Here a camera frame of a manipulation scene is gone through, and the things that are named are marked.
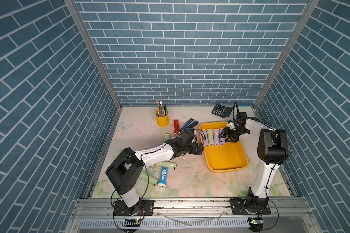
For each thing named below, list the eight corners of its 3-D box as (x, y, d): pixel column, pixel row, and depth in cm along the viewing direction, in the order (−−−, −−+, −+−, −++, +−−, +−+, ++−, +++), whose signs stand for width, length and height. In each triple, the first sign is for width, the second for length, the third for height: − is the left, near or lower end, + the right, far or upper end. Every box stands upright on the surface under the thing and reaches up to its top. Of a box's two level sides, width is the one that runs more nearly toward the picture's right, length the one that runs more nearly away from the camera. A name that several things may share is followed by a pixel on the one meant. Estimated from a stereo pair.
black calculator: (211, 112, 118) (211, 111, 116) (217, 103, 125) (218, 102, 124) (227, 120, 113) (228, 118, 112) (233, 110, 120) (234, 108, 119)
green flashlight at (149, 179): (140, 180, 85) (139, 177, 82) (144, 174, 87) (142, 171, 84) (156, 187, 82) (155, 185, 79) (159, 181, 85) (158, 178, 82)
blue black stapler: (180, 130, 107) (180, 128, 106) (191, 119, 114) (191, 117, 113) (187, 135, 105) (187, 133, 103) (198, 123, 111) (198, 122, 110)
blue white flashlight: (158, 188, 82) (157, 186, 79) (162, 168, 89) (161, 166, 87) (165, 189, 82) (165, 187, 79) (168, 169, 89) (168, 167, 86)
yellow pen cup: (156, 126, 109) (154, 118, 102) (157, 118, 115) (155, 109, 107) (169, 127, 109) (168, 118, 102) (169, 118, 115) (168, 110, 107)
